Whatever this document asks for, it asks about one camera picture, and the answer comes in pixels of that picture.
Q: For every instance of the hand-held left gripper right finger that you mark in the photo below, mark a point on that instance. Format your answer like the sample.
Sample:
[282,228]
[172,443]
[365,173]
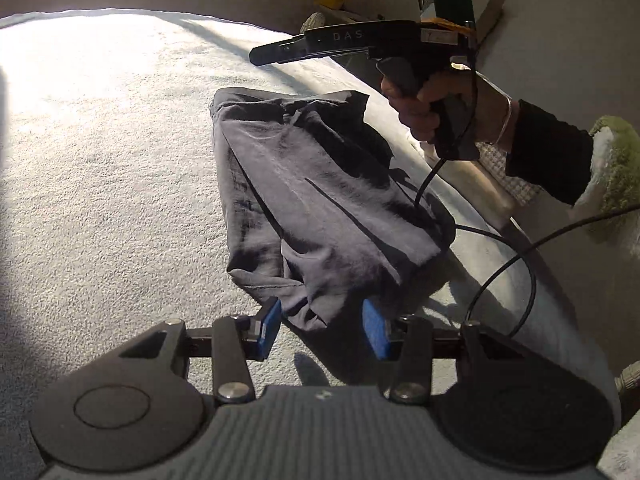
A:
[377,331]

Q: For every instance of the white green fluffy jacket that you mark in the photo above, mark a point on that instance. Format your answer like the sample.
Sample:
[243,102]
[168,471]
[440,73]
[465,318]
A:
[615,160]

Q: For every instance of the dark grey pants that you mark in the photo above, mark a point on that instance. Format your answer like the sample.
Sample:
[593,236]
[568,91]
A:
[300,185]

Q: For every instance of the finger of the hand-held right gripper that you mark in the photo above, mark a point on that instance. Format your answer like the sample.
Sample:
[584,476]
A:
[280,52]

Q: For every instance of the stack of folded clothes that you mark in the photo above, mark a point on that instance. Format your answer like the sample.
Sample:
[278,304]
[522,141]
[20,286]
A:
[500,190]

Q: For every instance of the brown cardboard board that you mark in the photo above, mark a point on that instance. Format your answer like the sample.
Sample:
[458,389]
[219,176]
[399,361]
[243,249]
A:
[492,15]

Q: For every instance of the person's right hand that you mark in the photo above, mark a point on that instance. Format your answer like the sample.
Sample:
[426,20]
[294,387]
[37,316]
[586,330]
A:
[450,87]

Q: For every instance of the white desk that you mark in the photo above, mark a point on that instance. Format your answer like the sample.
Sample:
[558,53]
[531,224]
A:
[350,14]

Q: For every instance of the person's right forearm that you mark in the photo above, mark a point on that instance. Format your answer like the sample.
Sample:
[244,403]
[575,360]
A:
[545,150]

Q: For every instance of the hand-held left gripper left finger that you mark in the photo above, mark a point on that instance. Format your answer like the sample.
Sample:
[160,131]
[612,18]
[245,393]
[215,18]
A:
[267,328]

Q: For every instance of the cream bedpost finial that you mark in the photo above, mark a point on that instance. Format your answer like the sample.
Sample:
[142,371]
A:
[312,22]
[630,377]

